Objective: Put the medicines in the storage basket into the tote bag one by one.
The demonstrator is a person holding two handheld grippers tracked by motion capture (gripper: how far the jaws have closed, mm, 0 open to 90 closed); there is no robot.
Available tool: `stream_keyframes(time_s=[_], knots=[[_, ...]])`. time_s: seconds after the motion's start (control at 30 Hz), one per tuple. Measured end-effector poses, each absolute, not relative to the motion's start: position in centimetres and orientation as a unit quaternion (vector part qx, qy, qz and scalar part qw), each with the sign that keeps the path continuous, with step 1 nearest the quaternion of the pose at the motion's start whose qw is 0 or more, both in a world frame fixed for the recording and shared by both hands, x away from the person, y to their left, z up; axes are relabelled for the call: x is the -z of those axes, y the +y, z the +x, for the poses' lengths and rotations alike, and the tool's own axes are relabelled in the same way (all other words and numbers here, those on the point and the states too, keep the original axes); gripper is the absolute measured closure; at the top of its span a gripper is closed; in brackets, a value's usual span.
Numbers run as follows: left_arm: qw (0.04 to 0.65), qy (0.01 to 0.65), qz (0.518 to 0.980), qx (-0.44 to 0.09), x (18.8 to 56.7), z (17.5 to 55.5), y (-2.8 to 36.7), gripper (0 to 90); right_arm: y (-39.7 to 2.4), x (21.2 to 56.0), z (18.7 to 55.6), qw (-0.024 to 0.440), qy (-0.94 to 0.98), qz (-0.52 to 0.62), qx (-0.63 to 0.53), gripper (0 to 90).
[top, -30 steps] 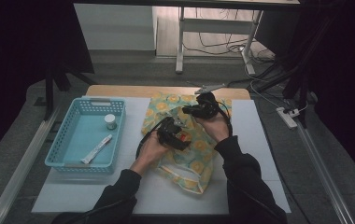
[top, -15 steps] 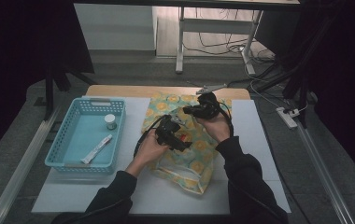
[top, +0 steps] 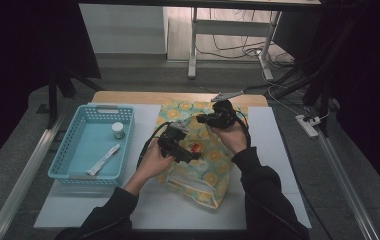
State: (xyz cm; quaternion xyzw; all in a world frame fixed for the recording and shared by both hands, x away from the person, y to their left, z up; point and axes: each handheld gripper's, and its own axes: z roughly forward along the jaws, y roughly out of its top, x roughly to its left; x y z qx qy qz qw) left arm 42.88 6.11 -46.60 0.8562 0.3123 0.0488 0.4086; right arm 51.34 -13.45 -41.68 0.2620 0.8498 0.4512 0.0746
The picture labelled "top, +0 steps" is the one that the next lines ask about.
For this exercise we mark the person's left hand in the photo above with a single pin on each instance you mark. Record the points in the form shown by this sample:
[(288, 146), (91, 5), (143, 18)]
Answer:
[(151, 163)]

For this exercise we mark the dark curtain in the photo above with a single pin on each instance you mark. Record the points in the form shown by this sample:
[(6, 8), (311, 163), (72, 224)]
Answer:
[(11, 66), (378, 83)]

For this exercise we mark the person's right hand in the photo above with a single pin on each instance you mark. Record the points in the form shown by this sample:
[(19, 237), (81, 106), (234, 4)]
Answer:
[(233, 136)]

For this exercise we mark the white desk frame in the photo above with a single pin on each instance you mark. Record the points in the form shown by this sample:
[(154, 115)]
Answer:
[(226, 27)]

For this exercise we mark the small white-capped jar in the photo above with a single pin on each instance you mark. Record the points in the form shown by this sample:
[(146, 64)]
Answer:
[(118, 128)]

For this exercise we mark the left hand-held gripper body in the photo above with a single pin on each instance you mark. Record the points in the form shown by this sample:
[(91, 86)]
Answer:
[(173, 140)]

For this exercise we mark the white table mat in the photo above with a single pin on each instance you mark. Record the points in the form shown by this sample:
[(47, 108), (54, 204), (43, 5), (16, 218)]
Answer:
[(271, 160)]

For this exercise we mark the black metal stand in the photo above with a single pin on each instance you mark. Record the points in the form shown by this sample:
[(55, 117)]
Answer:
[(53, 96), (324, 83)]

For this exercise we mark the white power strip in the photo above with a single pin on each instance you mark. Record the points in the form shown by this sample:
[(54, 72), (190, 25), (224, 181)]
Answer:
[(306, 126)]

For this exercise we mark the aluminium rail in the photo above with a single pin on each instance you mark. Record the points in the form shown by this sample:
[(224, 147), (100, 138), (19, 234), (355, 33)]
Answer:
[(24, 176), (344, 183)]

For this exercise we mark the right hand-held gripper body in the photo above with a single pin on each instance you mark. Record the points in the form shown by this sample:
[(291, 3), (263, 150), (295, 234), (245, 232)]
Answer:
[(223, 115)]

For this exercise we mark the orange slice print tote bag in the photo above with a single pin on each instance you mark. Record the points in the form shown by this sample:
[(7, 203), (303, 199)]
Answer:
[(211, 176)]

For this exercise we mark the white cabinet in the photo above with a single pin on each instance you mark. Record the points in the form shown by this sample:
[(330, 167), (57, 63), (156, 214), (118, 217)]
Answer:
[(121, 30)]

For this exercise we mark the white ointment tube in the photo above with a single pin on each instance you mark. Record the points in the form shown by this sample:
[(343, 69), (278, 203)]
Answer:
[(103, 161)]

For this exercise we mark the light blue perforated plastic basket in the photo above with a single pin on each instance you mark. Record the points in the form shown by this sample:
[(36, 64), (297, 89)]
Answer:
[(78, 146)]

